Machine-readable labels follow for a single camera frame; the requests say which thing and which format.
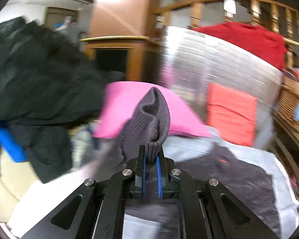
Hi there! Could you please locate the dark grey puffer jacket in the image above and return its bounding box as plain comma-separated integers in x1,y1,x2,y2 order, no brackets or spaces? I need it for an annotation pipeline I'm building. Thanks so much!
94,87,276,238

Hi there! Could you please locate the red cloth on railing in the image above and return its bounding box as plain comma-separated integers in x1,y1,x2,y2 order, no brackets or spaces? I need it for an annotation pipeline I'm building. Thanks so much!
193,22,287,71

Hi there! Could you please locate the pink pillow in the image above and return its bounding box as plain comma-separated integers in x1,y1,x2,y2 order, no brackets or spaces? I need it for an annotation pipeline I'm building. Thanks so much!
93,81,212,139

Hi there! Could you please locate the blue garment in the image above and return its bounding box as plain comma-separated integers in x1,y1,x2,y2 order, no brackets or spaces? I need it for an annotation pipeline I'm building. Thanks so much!
0,123,27,163

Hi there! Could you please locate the red pillow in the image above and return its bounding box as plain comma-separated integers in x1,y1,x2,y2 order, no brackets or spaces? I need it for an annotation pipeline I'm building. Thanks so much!
207,83,258,147

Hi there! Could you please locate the wooden railing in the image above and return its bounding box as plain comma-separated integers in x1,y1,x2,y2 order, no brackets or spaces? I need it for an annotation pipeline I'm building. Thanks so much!
153,0,299,68

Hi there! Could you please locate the wooden cabinet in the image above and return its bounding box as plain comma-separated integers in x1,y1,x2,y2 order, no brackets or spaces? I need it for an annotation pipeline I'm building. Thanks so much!
80,36,160,83

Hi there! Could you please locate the wicker basket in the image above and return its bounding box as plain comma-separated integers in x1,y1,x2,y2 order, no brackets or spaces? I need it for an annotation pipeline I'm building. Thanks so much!
276,84,299,133

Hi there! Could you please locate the light grey bed sheet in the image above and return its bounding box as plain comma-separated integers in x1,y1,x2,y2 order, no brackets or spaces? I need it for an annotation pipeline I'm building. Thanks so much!
7,127,299,238

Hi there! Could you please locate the black clothes pile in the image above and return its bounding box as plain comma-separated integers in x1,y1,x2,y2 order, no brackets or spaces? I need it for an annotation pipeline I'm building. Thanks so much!
0,16,125,184

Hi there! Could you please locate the silver foil insulation mat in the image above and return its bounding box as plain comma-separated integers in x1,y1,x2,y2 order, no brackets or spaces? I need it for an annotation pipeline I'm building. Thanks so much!
156,26,282,149

